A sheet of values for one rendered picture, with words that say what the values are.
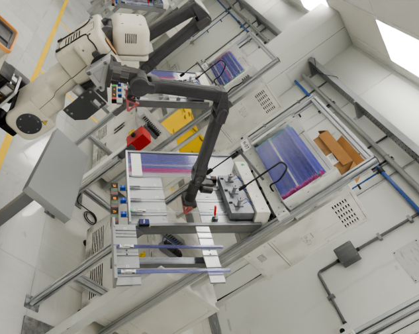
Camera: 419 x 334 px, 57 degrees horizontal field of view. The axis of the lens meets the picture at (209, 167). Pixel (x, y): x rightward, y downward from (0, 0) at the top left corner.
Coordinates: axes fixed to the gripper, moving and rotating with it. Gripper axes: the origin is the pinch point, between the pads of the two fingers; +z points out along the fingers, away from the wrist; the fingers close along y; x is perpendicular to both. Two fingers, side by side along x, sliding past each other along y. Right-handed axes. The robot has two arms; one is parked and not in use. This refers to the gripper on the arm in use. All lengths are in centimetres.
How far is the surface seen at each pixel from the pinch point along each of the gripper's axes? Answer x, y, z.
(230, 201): -24.5, 3.7, -7.4
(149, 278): 20.3, -35.7, 11.0
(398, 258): -189, 16, 43
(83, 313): 46, -33, 41
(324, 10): -221, 330, -80
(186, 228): 0.5, -10.0, 2.5
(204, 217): -10.3, -2.5, 0.3
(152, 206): 16.6, 6.3, 3.4
